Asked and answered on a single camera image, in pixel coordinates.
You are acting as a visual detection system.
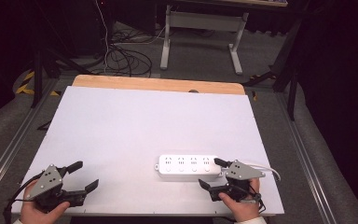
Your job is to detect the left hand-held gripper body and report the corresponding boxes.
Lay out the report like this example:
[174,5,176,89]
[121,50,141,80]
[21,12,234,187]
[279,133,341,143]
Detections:
[27,163,88,214]

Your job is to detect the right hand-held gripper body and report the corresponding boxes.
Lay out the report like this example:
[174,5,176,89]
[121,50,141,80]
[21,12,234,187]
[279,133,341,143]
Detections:
[209,160,267,203]

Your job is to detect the white power strip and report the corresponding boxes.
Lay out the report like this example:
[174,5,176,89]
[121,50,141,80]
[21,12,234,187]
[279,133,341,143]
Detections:
[154,154,225,180]

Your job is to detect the person's left hand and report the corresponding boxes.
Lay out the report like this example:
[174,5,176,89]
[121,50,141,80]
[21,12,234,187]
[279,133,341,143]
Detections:
[19,179,71,224]

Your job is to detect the person's right hand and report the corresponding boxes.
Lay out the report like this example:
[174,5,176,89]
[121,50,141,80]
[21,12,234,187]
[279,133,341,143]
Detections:
[218,177,262,223]

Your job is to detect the white foam board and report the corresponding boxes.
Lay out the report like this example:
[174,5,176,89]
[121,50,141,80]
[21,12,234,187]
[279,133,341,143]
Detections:
[10,85,285,217]

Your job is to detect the black tripod stand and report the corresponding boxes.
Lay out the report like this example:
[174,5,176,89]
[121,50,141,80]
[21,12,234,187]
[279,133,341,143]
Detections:
[30,46,91,109]
[242,18,304,122]

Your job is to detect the yellow and black floor tape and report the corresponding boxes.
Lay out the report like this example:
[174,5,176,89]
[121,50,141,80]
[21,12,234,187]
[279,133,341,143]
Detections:
[14,70,62,97]

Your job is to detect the black curtain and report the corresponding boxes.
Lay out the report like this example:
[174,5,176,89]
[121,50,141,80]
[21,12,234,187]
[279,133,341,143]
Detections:
[297,0,358,220]

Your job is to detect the white power strip cable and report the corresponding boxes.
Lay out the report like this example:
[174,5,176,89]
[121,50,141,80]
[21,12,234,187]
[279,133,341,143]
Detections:
[245,161,282,183]

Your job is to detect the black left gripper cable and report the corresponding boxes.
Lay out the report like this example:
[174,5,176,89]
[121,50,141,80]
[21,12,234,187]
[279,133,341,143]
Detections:
[2,174,45,224]

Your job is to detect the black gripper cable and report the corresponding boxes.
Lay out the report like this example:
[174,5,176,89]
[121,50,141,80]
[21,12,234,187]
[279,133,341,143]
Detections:
[247,189,267,217]
[2,174,45,224]

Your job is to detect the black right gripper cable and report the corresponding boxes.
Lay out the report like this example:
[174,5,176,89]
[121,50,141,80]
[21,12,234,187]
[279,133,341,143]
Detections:
[247,189,267,217]

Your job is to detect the aluminium floor rail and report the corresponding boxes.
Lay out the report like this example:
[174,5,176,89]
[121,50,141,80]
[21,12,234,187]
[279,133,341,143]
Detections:
[275,92,333,224]
[0,77,61,201]

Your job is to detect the bundle of black floor cables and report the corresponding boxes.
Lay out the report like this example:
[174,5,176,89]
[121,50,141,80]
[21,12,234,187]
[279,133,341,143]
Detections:
[104,27,154,79]

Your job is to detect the thin white hanging cable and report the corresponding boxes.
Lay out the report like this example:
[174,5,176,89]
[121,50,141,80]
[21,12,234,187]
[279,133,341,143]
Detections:
[94,0,111,75]

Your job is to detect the white table frame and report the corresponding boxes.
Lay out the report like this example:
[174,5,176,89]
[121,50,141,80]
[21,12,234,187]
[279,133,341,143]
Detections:
[159,0,289,76]

